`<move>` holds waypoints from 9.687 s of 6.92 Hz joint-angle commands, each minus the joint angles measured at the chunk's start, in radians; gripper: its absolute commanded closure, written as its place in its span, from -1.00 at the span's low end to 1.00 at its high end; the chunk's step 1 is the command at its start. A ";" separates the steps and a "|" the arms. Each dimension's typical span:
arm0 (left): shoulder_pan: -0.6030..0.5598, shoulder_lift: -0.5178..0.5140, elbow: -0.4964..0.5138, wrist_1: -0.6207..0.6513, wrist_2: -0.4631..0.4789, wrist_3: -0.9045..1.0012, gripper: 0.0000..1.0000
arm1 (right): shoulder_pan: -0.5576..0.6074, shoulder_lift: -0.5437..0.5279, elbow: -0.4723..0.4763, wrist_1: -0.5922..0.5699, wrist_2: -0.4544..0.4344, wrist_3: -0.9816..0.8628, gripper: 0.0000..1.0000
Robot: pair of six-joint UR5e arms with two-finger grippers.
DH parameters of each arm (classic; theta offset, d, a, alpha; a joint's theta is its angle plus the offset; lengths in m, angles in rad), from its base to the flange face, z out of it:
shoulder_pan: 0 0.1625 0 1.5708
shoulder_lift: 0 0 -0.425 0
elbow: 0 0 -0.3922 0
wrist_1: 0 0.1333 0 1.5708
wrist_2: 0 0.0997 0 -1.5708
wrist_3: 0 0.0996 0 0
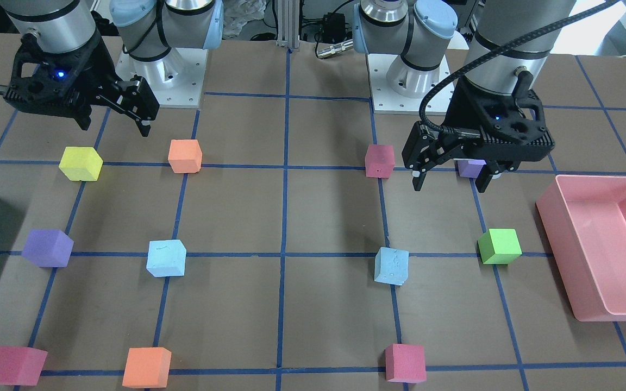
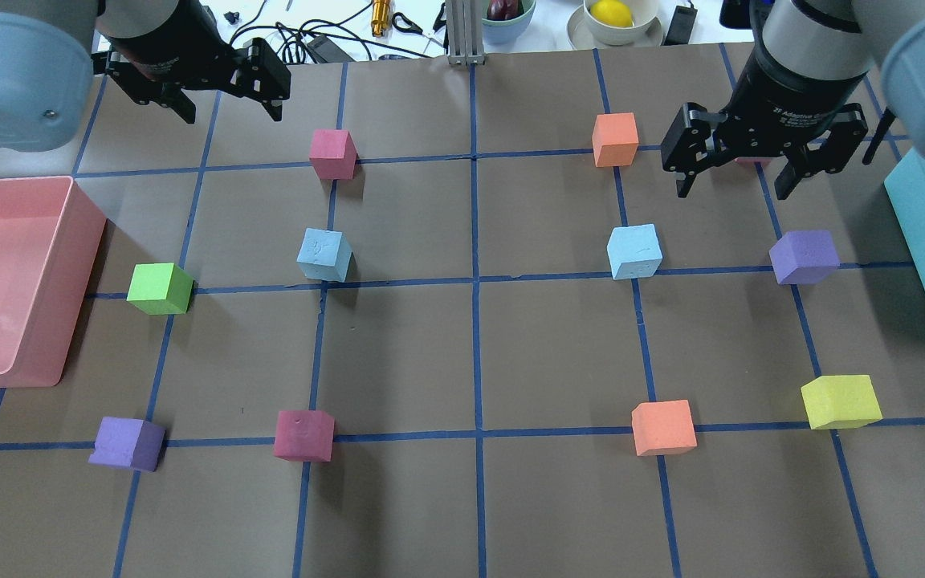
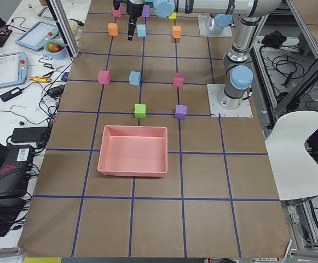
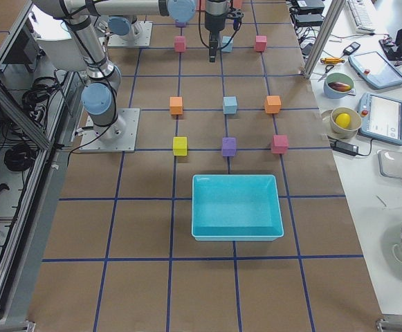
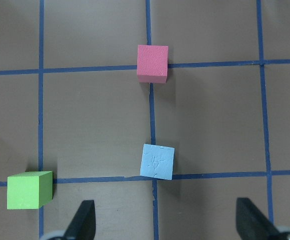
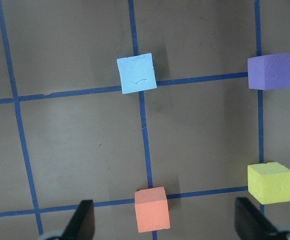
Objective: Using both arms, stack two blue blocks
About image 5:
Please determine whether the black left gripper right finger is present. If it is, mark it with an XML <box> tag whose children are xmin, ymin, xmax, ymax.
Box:
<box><xmin>236</xmin><ymin>197</ymin><xmax>280</xmax><ymax>240</ymax></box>

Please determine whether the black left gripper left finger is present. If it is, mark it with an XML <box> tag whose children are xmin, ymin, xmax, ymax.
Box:
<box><xmin>63</xmin><ymin>200</ymin><xmax>96</xmax><ymax>240</ymax></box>

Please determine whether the light blue foam block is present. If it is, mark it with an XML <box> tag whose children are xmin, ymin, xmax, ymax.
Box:
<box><xmin>140</xmin><ymin>144</ymin><xmax>175</xmax><ymax>180</ymax></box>

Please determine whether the green foam block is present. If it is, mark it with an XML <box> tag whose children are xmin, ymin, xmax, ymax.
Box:
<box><xmin>6</xmin><ymin>171</ymin><xmax>53</xmax><ymax>210</ymax></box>

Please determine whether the pink foam block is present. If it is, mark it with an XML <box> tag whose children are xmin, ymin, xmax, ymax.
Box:
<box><xmin>137</xmin><ymin>45</ymin><xmax>169</xmax><ymax>84</ymax></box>

